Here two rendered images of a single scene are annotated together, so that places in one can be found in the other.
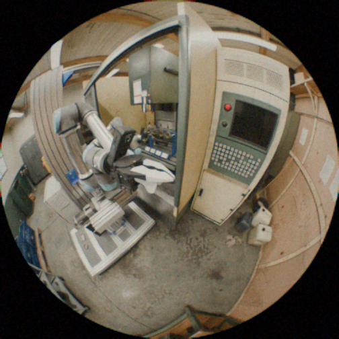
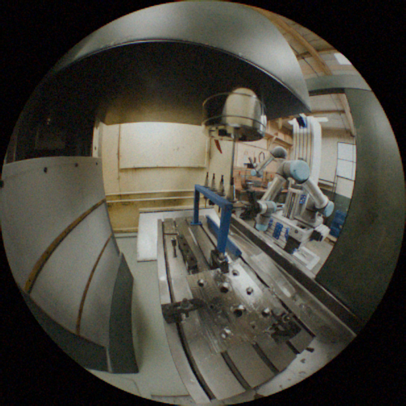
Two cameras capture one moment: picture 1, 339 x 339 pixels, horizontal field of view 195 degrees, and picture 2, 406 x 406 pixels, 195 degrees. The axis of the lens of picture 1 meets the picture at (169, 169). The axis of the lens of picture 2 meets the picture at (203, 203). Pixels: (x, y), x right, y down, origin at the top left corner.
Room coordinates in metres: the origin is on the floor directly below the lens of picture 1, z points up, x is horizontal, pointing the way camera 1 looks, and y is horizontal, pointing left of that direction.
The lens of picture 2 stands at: (1.90, 0.46, 1.37)
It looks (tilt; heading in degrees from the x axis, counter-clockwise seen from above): 18 degrees down; 213
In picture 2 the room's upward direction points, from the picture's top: 3 degrees clockwise
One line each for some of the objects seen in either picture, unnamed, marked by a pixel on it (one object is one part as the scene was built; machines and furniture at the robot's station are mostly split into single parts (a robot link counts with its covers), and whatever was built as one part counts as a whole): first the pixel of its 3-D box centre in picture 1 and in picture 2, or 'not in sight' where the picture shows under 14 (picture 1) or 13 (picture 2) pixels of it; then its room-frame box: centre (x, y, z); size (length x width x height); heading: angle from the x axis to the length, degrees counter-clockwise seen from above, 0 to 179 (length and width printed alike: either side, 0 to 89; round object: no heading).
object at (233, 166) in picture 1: (235, 150); not in sight; (1.11, -0.94, 1.06); 1.34 x 0.58 x 2.12; 143
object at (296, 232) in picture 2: not in sight; (305, 228); (0.80, 0.86, 0.95); 0.40 x 0.13 x 0.09; 142
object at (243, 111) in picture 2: (146, 107); (234, 113); (1.61, 0.35, 1.51); 0.16 x 0.16 x 0.12
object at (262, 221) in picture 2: not in sight; (261, 220); (1.14, 0.44, 1.06); 0.11 x 0.08 x 0.11; 27
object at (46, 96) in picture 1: (76, 179); (300, 200); (0.44, 0.82, 1.13); 0.26 x 0.26 x 1.80; 52
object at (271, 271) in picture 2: not in sight; (248, 262); (1.17, 0.43, 0.70); 0.90 x 0.30 x 0.16; 53
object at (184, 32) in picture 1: (181, 141); (231, 165); (0.47, -0.06, 1.40); 0.04 x 0.04 x 1.20; 53
